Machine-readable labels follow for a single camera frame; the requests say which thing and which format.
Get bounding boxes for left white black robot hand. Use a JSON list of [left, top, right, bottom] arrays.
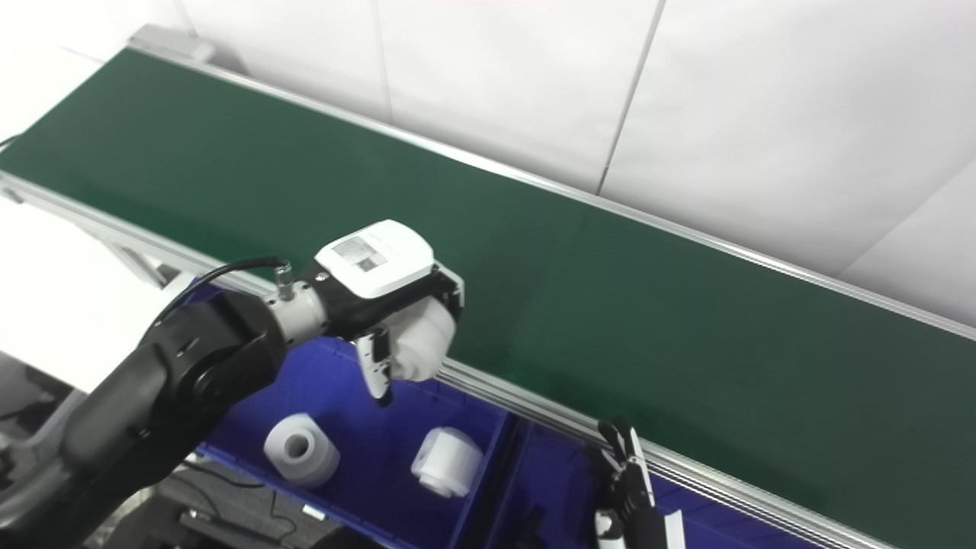
[[301, 220, 464, 405]]

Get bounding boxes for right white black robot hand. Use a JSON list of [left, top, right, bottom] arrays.
[[593, 416, 687, 549]]

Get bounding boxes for white plastic cylinder part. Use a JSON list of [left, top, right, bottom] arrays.
[[385, 296, 457, 382], [412, 427, 484, 498], [264, 413, 341, 489]]

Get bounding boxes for blue bin with black parts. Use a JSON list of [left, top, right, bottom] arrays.
[[480, 416, 824, 549]]

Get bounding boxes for black plastic cylinder part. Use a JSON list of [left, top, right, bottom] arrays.
[[525, 505, 551, 549]]

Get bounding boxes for green conveyor belt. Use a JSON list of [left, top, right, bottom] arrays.
[[0, 24, 976, 549], [0, 47, 976, 549]]

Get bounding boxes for blue bin with white parts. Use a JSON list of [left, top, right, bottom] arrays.
[[183, 274, 527, 549]]

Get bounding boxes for aluminium conveyor leg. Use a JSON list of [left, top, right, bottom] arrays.
[[114, 244, 184, 289]]

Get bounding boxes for grey conveyor motor housing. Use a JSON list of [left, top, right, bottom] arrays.
[[130, 24, 245, 73]]

